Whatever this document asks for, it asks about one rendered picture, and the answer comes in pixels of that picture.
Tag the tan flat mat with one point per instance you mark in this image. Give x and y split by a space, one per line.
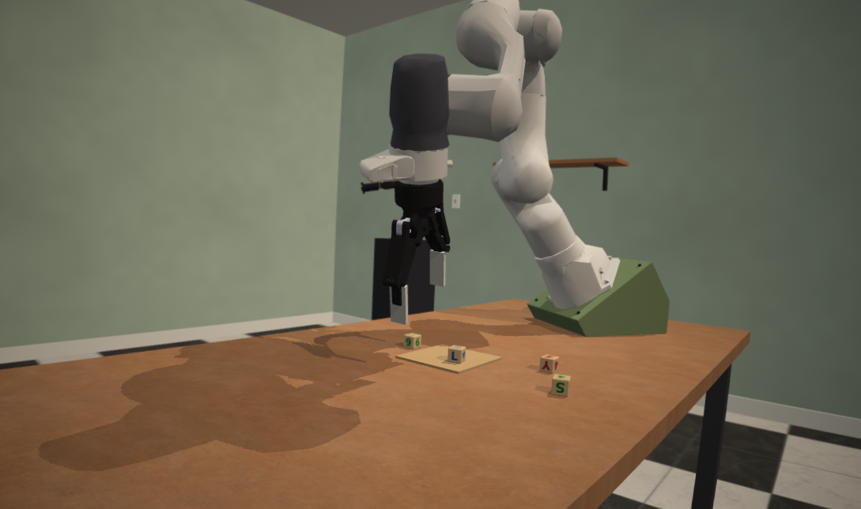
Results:
436 357

